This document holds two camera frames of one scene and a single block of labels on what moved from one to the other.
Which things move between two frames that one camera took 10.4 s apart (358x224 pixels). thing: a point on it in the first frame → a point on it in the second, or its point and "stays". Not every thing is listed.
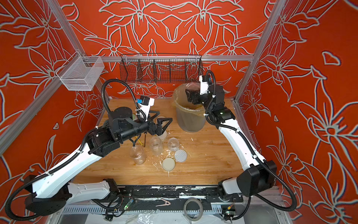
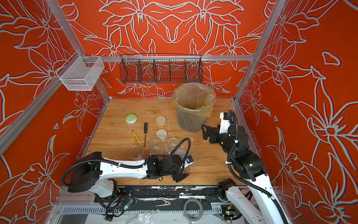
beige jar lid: [163, 135] stays
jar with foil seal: [137, 153] stays
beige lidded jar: [173, 144] stays
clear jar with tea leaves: [155, 143] stays
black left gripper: [153, 129] → [181, 177]
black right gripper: [194, 97] → [215, 139]
